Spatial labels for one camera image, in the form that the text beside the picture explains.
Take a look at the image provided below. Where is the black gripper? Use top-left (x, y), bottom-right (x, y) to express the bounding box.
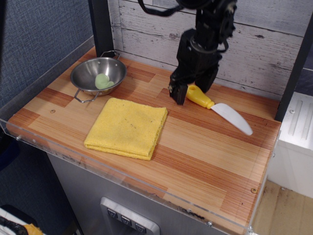
top-left (169, 29), bottom-right (222, 105)

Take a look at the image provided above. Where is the yellow handled white toy knife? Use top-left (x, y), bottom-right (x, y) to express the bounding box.
top-left (186, 85), bottom-right (253, 136)

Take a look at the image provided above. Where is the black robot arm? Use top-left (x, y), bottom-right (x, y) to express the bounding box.
top-left (169, 0), bottom-right (237, 105)

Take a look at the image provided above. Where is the steel colander bowl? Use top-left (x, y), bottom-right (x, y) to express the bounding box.
top-left (70, 50), bottom-right (127, 103)

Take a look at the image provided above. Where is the folded yellow cloth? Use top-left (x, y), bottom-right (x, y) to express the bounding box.
top-left (84, 98), bottom-right (168, 161)

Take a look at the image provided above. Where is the green toy vegetable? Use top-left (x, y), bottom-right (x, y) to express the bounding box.
top-left (95, 73), bottom-right (114, 90)

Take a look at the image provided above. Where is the white ribbed shelf unit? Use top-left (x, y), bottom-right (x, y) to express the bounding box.
top-left (268, 92), bottom-right (313, 198)

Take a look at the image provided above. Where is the stainless steel toy cabinet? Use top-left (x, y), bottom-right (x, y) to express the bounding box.
top-left (47, 153), bottom-right (228, 235)

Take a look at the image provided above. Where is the silver button control panel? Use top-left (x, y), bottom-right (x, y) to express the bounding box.
top-left (100, 197), bottom-right (160, 235)

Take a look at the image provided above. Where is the yellow object at bottom left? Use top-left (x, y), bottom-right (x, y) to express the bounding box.
top-left (24, 224), bottom-right (44, 235)

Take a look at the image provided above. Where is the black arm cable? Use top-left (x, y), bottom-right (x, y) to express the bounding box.
top-left (137, 0), bottom-right (196, 17)

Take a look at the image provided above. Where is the right black frame post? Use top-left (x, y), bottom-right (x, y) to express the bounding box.
top-left (274, 16), bottom-right (313, 122)

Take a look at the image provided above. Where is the clear acrylic guard rail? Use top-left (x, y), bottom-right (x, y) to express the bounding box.
top-left (1, 117), bottom-right (280, 235)

